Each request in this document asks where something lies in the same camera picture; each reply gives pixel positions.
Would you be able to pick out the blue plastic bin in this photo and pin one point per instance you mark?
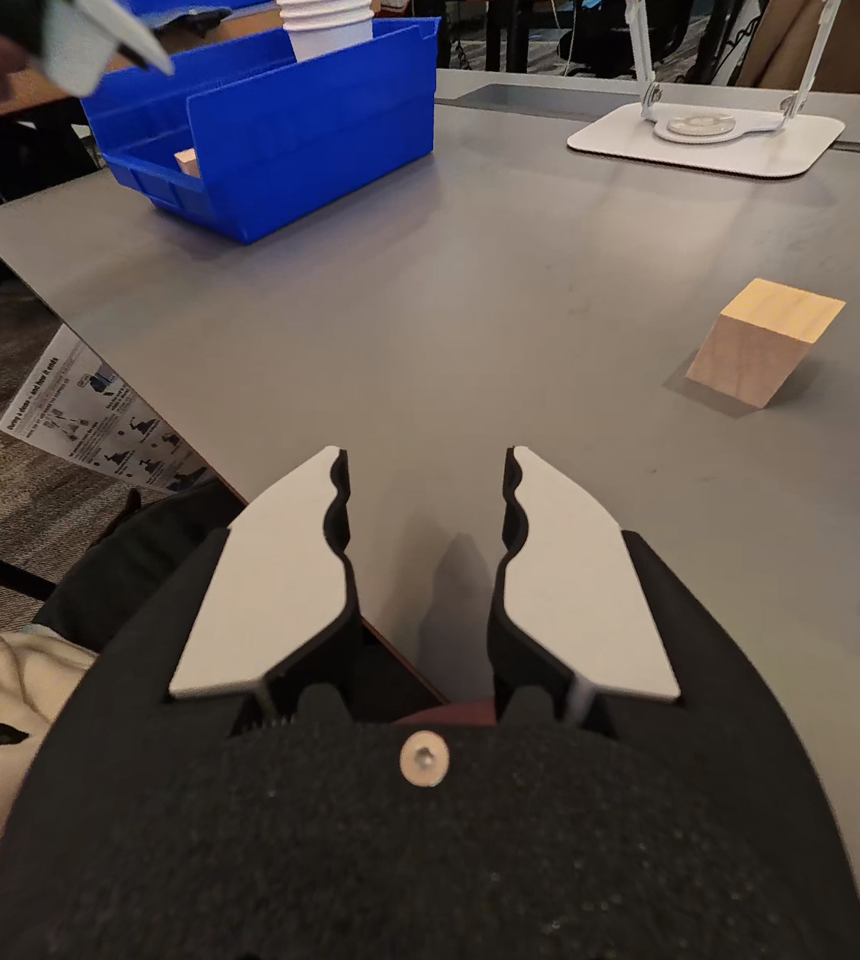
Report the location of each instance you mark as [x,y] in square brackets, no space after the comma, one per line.
[174,6]
[310,150]

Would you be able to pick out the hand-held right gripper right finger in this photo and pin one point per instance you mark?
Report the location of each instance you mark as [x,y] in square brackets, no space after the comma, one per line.
[587,600]

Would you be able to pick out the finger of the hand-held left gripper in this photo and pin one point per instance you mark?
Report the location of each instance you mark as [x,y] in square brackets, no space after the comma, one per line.
[73,60]
[133,34]

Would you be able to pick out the wooden cube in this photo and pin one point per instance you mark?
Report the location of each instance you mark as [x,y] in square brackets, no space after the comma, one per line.
[752,352]
[186,163]

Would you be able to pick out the printed paper sheet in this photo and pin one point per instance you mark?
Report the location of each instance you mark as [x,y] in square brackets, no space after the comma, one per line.
[92,405]

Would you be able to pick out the white tablet stand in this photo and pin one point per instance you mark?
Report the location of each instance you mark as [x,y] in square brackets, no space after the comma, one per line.
[775,146]

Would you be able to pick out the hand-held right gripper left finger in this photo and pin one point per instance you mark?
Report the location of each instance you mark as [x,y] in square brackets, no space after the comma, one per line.
[265,600]

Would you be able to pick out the person's black trouser leg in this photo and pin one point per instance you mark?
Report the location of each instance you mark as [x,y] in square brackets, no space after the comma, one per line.
[137,570]

